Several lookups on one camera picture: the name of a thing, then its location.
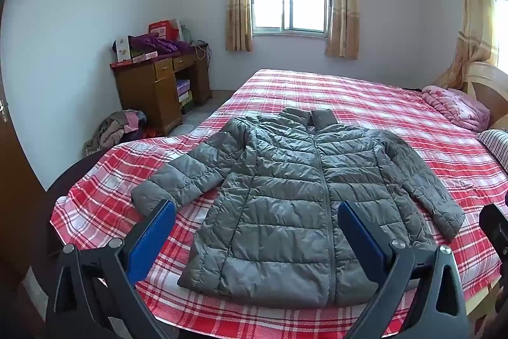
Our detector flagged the pale plastic bag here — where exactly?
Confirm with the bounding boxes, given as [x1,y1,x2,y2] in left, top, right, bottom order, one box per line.
[179,20,194,44]

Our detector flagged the grey puffer jacket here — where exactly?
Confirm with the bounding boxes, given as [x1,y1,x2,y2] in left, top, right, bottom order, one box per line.
[131,106,466,308]

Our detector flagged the pink quilt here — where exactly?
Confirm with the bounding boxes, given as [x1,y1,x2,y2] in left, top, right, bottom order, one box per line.
[421,85,491,132]

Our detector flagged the wooden desk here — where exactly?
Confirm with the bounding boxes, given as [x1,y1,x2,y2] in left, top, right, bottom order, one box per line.
[110,43,213,136]

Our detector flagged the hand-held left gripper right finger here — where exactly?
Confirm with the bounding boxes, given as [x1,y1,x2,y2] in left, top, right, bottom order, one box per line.
[337,200,470,339]

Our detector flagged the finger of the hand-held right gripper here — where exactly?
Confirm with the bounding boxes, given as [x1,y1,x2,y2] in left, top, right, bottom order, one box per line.
[479,203,508,272]

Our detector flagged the red cardboard box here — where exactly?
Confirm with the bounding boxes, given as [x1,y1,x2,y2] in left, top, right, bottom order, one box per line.
[149,19,179,42]

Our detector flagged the red plaid bed sheet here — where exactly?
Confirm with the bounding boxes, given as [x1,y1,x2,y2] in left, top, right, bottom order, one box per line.
[50,69,508,329]

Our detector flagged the pink flat box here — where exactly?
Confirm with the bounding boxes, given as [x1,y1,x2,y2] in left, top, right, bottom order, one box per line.
[132,51,159,64]

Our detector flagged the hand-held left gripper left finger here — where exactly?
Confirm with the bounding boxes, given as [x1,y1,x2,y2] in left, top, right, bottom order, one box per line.
[45,199,176,339]

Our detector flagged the wooden bed headboard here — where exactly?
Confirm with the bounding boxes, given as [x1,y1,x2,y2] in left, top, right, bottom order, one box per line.
[462,61,508,133]

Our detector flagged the pile of clothes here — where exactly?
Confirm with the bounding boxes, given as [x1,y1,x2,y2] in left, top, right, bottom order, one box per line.
[83,109,148,158]

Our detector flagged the white printed box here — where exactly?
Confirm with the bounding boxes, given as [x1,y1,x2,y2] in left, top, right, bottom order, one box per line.
[115,36,132,62]

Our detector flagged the striped pillow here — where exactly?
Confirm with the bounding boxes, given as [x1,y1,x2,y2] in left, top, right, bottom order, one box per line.
[476,128,508,169]

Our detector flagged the purple cloth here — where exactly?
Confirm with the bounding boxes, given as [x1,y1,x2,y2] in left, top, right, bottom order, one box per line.
[129,34,195,56]

